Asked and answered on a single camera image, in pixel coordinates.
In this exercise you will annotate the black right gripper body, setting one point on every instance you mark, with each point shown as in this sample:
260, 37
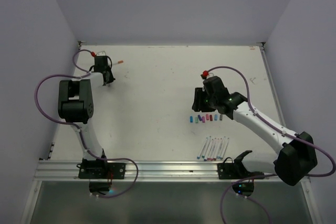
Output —
211, 99

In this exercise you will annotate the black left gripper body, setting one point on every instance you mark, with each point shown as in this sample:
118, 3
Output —
108, 67

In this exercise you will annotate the orange capped white marker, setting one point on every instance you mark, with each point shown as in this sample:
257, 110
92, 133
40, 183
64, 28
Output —
114, 63

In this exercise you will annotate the purple capped white marker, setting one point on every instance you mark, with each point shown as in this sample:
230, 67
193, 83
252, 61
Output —
208, 150

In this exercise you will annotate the green capped white marker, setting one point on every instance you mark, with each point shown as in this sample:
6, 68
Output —
208, 140

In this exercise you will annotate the dark red capped white marker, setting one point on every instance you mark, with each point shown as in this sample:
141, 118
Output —
217, 148

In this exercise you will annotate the magenta capped white marker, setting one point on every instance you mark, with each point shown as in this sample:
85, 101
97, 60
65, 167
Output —
209, 158

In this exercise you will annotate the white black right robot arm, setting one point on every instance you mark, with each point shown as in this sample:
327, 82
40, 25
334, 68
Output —
292, 158

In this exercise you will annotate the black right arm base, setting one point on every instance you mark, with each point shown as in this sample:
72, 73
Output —
234, 169

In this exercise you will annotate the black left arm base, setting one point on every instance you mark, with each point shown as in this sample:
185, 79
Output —
100, 174

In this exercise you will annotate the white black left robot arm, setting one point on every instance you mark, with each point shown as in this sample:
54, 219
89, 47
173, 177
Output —
76, 107

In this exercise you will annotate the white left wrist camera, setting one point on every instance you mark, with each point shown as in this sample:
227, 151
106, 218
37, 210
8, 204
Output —
101, 53

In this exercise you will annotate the aluminium mounting rail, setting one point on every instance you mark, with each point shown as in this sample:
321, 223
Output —
143, 171

